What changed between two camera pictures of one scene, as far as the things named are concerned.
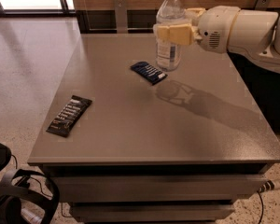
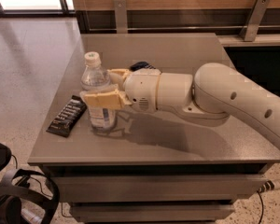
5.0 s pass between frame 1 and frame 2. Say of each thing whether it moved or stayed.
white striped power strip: stayed
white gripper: moved
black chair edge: stayed
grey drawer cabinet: stayed
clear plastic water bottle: moved
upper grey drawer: stayed
